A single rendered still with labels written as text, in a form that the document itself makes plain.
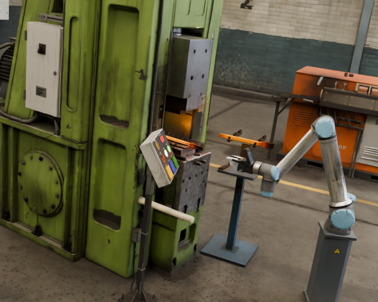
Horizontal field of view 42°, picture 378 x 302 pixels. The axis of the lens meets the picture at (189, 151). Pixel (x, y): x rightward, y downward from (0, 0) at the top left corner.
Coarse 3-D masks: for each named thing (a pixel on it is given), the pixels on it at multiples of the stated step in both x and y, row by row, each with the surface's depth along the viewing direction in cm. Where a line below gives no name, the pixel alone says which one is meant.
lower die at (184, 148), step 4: (168, 140) 369; (172, 140) 367; (172, 144) 361; (176, 144) 362; (180, 144) 363; (184, 144) 362; (172, 148) 356; (176, 148) 356; (180, 148) 358; (184, 148) 356; (188, 148) 361; (192, 148) 365; (176, 152) 355; (180, 152) 353; (184, 152) 357; (188, 152) 362; (192, 152) 367; (184, 156) 359
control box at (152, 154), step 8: (152, 136) 305; (160, 136) 308; (144, 144) 289; (152, 144) 289; (160, 144) 303; (168, 144) 319; (144, 152) 290; (152, 152) 290; (160, 152) 297; (168, 152) 313; (152, 160) 291; (160, 160) 292; (168, 160) 307; (152, 168) 293; (160, 168) 292; (176, 168) 318; (160, 176) 293; (168, 176) 295; (160, 184) 295; (168, 184) 294
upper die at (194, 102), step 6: (168, 96) 350; (174, 96) 347; (198, 96) 353; (168, 102) 351; (174, 102) 348; (180, 102) 345; (186, 102) 342; (192, 102) 348; (198, 102) 355; (180, 108) 346; (186, 108) 344; (192, 108) 350
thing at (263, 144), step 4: (220, 136) 387; (224, 136) 386; (228, 136) 385; (232, 136) 385; (240, 140) 382; (244, 140) 381; (248, 140) 379; (252, 140) 380; (256, 144) 378; (260, 144) 376; (264, 144) 376; (268, 144) 375; (272, 144) 373; (268, 148) 375; (272, 148) 374
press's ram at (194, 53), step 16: (176, 48) 332; (192, 48) 330; (208, 48) 348; (176, 64) 335; (192, 64) 335; (208, 64) 353; (176, 80) 337; (192, 80) 341; (176, 96) 340; (192, 96) 346
